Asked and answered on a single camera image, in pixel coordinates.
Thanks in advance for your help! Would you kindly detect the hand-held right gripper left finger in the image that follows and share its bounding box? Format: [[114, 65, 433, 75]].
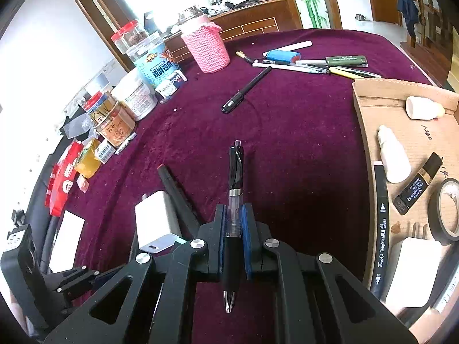
[[45, 204, 227, 344]]

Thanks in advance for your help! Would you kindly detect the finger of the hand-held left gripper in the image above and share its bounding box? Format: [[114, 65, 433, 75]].
[[50, 266, 120, 303]]

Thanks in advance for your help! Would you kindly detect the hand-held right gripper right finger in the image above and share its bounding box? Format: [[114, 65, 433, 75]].
[[241, 204, 418, 344]]

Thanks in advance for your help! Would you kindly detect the black gel pen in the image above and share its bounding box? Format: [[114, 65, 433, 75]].
[[220, 140, 245, 314]]

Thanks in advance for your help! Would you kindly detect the red cap black marker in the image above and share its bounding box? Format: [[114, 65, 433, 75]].
[[157, 164, 201, 239]]

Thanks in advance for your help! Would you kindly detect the white wall charger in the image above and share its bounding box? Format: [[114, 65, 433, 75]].
[[134, 191, 183, 255], [380, 224, 449, 309]]

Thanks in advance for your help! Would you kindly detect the black gold tube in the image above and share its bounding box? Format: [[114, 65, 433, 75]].
[[392, 152, 443, 216]]

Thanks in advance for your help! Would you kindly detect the cardboard box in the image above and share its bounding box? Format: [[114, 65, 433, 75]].
[[351, 77, 459, 330]]

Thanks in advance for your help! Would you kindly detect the white card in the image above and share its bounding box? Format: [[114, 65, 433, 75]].
[[48, 210, 86, 273]]

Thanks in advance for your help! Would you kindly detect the red carton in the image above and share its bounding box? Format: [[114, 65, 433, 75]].
[[45, 140, 85, 217]]

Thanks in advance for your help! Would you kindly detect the yellow jar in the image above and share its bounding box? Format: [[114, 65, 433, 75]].
[[73, 138, 103, 179]]

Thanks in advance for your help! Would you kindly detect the silver blue pen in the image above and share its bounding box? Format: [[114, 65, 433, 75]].
[[115, 132, 137, 155]]

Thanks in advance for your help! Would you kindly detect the black capped pen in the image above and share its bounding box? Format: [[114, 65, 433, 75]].
[[221, 65, 273, 114]]

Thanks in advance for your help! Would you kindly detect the white barcode box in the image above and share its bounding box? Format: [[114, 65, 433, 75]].
[[95, 140, 116, 163]]

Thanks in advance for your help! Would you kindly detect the black art marker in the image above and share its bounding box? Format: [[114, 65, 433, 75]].
[[371, 161, 390, 300]]

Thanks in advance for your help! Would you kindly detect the orange label clear cup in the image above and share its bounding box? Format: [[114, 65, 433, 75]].
[[94, 102, 136, 147]]

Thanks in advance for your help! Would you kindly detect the blue white small box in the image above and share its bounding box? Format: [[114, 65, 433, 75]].
[[156, 72, 188, 98]]

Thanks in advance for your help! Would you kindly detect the white plastic tub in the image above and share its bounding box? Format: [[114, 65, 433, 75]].
[[110, 68, 158, 122]]

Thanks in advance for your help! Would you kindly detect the clear plastic bag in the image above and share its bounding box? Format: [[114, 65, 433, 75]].
[[59, 111, 96, 140]]

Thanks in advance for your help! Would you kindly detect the white dropper bottle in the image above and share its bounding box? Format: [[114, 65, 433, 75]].
[[376, 125, 411, 183]]

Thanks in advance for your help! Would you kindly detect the white pen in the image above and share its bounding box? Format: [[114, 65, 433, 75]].
[[252, 60, 312, 72]]

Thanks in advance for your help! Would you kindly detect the blue fish food canister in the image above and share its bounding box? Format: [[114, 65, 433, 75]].
[[125, 38, 182, 88]]

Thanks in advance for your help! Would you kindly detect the red blue sachet bundle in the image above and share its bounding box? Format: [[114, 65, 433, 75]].
[[83, 91, 117, 122]]

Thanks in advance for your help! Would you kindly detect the pink knitted cup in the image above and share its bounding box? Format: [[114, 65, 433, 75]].
[[179, 14, 231, 74]]

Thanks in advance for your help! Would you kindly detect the clear barrel pen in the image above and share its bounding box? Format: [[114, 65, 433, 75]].
[[287, 64, 332, 77]]

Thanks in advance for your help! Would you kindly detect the blue battery pack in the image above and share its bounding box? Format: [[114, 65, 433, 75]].
[[267, 49, 302, 64]]

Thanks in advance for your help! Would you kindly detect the yellow pencil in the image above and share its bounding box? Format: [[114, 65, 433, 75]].
[[328, 65, 382, 80]]

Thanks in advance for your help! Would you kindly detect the black tape roll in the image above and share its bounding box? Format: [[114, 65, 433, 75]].
[[428, 178, 459, 242]]

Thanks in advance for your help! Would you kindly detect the white stick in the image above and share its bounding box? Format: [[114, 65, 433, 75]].
[[262, 40, 312, 57]]

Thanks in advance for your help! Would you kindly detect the wooden counter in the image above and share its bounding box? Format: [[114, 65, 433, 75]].
[[163, 0, 304, 65]]

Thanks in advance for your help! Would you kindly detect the red lid clear jar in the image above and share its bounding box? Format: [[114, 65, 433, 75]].
[[110, 19, 151, 56]]

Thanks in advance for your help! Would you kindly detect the orange cap white bottle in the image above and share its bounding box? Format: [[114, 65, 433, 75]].
[[406, 96, 445, 120]]

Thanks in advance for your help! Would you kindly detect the dark blue jacket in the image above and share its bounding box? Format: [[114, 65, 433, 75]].
[[396, 0, 420, 38]]

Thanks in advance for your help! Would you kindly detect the wooden stair railing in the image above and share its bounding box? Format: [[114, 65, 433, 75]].
[[400, 0, 454, 65]]

